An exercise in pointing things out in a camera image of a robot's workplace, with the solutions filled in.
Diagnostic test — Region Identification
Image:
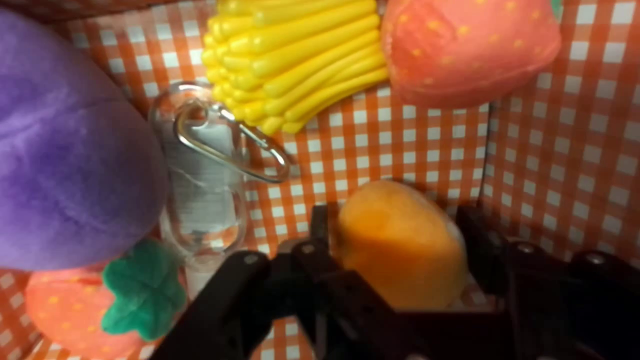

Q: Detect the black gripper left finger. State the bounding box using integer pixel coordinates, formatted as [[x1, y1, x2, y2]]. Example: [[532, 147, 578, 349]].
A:
[[148, 205, 402, 360]]

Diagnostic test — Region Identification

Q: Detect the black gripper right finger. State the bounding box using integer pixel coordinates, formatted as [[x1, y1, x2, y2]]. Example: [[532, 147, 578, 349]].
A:
[[458, 205, 640, 360]]

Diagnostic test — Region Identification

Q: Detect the plush orange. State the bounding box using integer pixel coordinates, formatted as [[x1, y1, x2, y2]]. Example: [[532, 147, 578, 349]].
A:
[[335, 179, 470, 315]]

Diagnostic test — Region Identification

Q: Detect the purple plush fruit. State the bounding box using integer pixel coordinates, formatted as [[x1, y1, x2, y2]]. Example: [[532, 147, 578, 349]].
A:
[[0, 6, 173, 275]]

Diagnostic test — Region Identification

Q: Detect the red checkered fruit box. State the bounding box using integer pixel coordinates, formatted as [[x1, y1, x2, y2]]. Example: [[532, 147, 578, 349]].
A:
[[0, 0, 640, 360]]

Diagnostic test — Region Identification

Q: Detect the clear sanitizer bottle with carabiner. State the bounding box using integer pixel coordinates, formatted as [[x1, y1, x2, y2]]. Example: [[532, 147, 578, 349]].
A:
[[147, 81, 295, 258]]

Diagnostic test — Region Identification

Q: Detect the yellow toy fries bundle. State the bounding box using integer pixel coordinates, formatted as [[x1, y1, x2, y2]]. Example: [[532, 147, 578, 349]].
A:
[[201, 0, 393, 139]]

